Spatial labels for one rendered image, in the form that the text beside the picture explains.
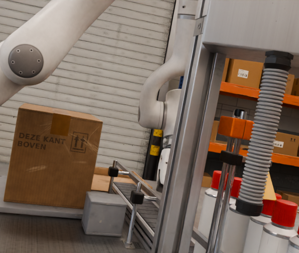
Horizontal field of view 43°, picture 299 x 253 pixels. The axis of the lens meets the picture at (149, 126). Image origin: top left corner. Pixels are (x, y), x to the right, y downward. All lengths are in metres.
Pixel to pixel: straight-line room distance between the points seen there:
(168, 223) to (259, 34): 0.30
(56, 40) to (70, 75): 4.11
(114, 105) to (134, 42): 0.84
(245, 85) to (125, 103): 1.52
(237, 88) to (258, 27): 3.97
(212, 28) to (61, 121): 0.68
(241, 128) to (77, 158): 0.65
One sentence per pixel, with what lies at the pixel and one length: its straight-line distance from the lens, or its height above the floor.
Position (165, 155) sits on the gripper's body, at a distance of 0.98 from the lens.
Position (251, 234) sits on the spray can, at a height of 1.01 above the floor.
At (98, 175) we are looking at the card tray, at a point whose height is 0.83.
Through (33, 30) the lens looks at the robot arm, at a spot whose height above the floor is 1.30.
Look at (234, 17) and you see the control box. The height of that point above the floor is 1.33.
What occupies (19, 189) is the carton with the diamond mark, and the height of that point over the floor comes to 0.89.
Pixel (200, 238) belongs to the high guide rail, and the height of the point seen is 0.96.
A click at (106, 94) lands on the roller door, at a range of 4.95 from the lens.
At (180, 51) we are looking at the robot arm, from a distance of 0.98.
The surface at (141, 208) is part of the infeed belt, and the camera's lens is 1.18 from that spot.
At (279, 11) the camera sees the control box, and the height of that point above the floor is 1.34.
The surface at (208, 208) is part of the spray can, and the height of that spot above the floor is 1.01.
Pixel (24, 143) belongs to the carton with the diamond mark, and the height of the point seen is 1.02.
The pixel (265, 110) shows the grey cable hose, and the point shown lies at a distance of 0.50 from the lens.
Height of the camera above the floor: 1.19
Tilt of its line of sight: 3 degrees down
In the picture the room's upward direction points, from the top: 10 degrees clockwise
